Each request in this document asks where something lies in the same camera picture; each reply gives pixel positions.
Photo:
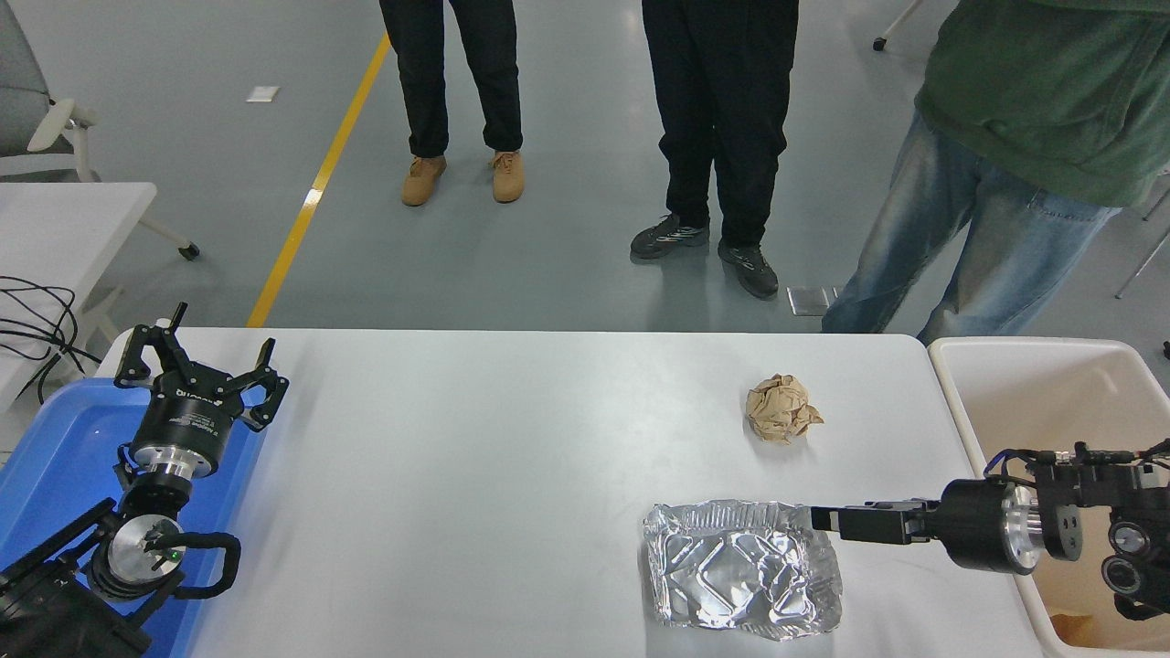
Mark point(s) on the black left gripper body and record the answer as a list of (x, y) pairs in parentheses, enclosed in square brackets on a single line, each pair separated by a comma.
[(183, 429)]

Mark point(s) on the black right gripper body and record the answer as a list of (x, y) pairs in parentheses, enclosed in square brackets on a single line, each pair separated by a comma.
[(973, 525)]

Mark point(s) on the silver foil tray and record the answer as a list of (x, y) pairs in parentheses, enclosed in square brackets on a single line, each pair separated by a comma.
[(740, 576)]

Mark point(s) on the blue plastic tray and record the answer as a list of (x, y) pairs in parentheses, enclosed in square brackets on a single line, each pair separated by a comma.
[(64, 439)]

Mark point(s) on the large pale plastic bin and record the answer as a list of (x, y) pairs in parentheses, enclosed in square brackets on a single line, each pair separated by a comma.
[(1015, 402)]

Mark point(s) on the crumpled tan paper ball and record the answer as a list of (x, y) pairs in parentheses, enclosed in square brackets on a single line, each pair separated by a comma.
[(781, 411)]

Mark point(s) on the white side table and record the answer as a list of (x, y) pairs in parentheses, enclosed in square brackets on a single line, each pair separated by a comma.
[(55, 228)]

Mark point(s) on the silver floor plate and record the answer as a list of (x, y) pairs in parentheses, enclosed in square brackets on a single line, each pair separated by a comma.
[(806, 301)]

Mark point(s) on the small white floor label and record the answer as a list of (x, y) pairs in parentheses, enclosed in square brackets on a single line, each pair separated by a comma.
[(263, 93)]

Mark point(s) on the grey office chair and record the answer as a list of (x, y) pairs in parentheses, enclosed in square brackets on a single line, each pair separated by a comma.
[(18, 100)]

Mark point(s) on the grey metal chair leg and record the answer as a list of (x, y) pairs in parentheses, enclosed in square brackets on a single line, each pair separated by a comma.
[(1143, 267)]

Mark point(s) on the person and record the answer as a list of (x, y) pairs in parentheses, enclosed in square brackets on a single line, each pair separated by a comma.
[(1033, 82), (457, 64), (722, 91)]

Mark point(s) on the white chair leg with castor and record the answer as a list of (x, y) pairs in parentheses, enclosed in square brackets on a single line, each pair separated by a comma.
[(900, 23)]

